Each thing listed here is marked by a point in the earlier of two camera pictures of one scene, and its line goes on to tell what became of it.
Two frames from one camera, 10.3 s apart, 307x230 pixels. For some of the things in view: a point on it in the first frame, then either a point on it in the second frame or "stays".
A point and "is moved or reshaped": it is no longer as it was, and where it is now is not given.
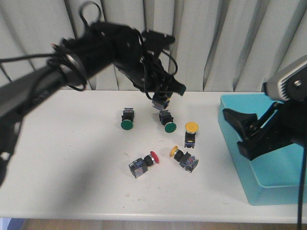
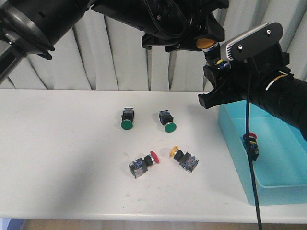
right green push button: x=167 y=120 stays
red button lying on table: x=138 y=166 stays
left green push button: x=127 y=118 stays
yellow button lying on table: x=187 y=161 stays
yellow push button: x=191 y=128 → x=212 y=49
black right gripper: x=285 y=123 → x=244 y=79
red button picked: x=160 y=105 is moved or reshaped
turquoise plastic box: x=271 y=179 stays
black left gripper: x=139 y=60 → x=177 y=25
